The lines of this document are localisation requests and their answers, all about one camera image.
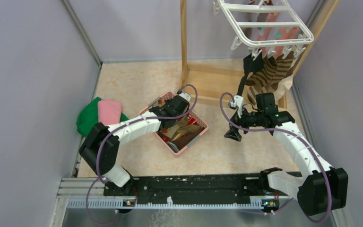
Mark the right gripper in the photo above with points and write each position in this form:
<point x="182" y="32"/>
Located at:
<point x="233" y="133"/>

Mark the black sock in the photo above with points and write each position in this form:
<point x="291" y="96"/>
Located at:
<point x="250" y="65"/>

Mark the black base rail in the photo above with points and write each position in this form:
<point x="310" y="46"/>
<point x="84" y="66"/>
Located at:
<point x="226" y="191"/>

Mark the striped socks in basket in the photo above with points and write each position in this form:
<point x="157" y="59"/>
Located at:
<point x="184" y="131"/>

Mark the pink plastic basket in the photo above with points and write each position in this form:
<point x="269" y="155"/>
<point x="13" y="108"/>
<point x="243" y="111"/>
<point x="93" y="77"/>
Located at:
<point x="197" y="131"/>

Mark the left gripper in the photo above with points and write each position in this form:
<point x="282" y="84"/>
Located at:
<point x="168" y="101"/>

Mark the wooden rack stand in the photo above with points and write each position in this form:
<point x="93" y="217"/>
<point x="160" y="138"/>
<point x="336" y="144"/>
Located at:
<point x="211" y="80"/>

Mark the pink folded cloth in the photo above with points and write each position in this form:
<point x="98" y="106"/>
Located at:
<point x="109" y="112"/>

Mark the pink sock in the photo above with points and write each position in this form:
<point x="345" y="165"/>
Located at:
<point x="281" y="34"/>

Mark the green cloth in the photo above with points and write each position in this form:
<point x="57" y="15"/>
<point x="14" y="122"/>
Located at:
<point x="88" y="117"/>

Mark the white clip hanger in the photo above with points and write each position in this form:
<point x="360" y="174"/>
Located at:
<point x="236" y="16"/>

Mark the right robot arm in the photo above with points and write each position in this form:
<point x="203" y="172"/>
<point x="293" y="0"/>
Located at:
<point x="321" y="188"/>

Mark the maroon striped sock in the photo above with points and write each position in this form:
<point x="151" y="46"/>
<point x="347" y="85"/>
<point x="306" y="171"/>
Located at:
<point x="251" y="32"/>

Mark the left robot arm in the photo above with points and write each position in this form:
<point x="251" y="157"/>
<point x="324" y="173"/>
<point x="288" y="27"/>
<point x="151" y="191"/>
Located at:
<point x="100" y="147"/>

